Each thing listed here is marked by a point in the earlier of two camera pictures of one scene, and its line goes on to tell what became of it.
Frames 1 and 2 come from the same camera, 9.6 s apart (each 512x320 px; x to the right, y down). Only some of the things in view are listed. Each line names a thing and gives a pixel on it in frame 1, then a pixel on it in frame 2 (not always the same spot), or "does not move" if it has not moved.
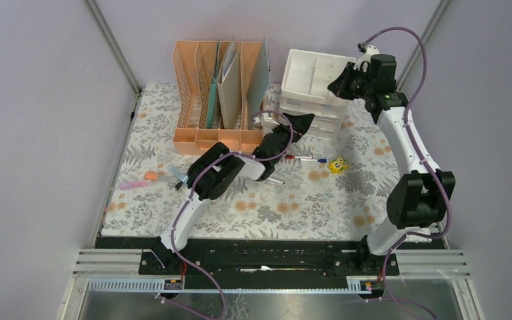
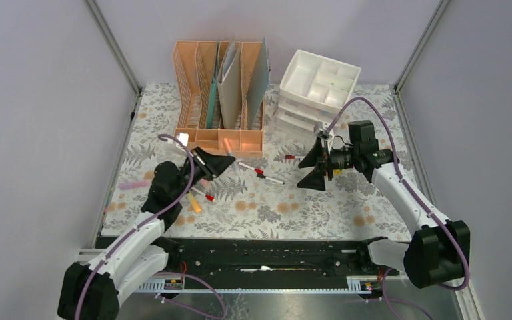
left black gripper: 299,123 to 211,165
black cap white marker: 275,181 does not move
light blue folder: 259,83 does not move
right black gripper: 339,87 to 321,159
